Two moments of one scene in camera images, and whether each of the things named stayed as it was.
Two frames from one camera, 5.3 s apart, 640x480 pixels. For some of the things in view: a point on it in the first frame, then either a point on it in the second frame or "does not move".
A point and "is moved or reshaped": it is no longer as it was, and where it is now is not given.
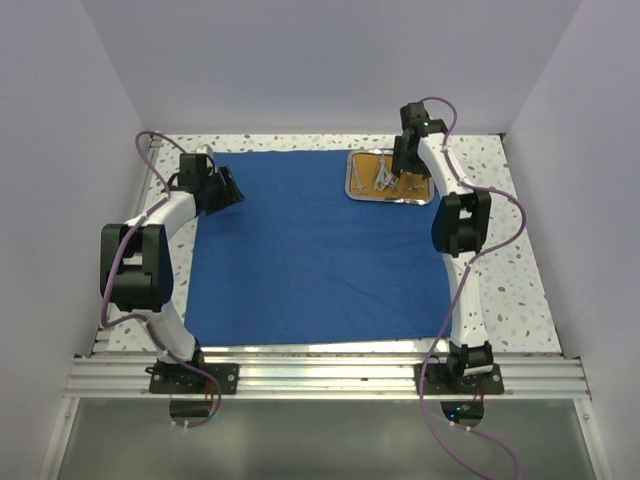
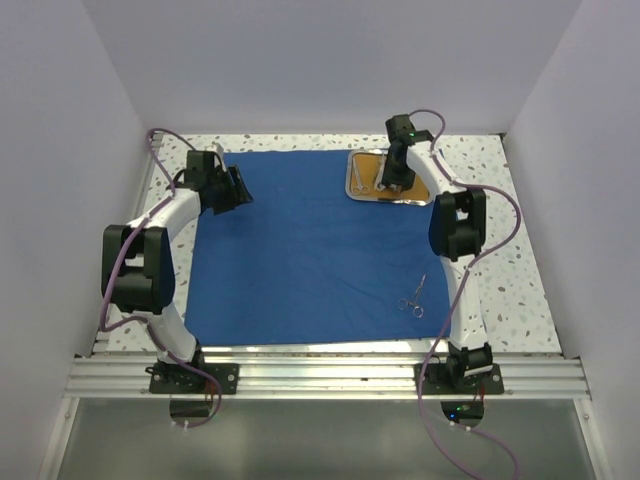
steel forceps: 409,180 is moved or reshaped
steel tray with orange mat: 369,174 does not move
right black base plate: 439,381 does not move
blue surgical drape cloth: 298,262 does not move
